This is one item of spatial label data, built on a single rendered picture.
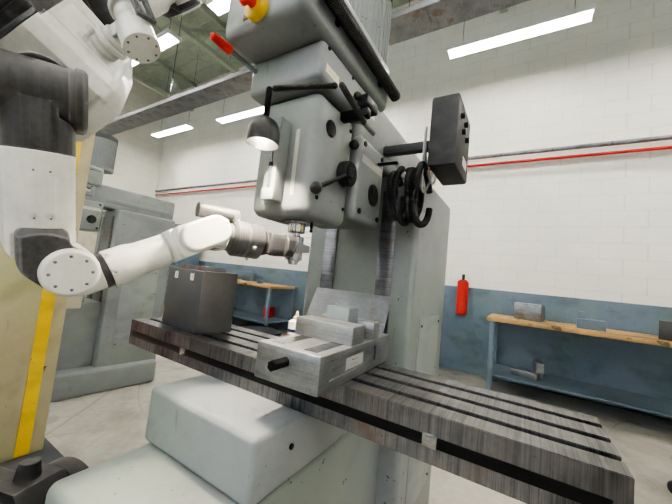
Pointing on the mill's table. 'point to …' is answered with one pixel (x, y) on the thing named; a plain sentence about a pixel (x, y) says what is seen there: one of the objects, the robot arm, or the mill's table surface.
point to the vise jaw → (330, 330)
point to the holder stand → (200, 299)
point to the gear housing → (312, 59)
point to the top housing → (273, 27)
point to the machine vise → (320, 360)
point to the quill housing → (309, 163)
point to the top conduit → (362, 46)
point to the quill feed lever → (347, 174)
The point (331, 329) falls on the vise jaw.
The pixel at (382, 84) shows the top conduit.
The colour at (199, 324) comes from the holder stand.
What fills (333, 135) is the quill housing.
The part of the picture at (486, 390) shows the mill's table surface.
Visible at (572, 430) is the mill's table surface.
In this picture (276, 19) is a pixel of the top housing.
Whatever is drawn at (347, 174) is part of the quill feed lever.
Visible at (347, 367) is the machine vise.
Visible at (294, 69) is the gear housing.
